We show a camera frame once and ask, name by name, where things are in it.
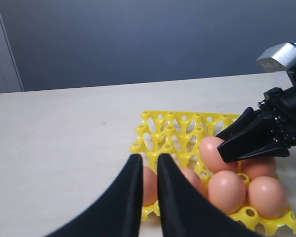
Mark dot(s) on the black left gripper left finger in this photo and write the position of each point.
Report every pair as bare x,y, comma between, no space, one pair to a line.
117,213

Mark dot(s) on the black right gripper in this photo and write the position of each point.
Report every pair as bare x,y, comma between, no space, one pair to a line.
252,136

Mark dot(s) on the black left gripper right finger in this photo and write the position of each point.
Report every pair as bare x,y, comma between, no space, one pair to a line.
185,212

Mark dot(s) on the brown egg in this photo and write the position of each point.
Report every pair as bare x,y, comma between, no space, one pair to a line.
226,191
150,188
256,167
268,197
212,158
194,179

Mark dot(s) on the yellow plastic egg tray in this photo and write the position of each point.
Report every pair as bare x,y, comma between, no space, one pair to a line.
180,134

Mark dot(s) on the clear plastic bin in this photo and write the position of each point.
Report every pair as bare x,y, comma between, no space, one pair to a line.
281,80

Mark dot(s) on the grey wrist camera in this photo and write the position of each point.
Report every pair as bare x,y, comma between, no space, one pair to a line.
280,58

